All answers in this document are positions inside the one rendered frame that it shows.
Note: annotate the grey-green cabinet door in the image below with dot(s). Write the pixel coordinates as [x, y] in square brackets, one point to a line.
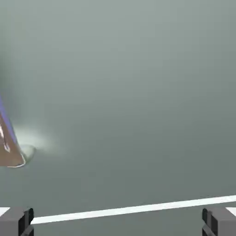
[129, 92]

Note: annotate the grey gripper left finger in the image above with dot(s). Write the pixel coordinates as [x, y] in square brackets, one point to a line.
[11, 223]

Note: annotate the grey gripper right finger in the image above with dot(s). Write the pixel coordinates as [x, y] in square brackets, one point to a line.
[223, 224]

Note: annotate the white framed cabinet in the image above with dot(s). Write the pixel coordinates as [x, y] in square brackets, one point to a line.
[132, 209]

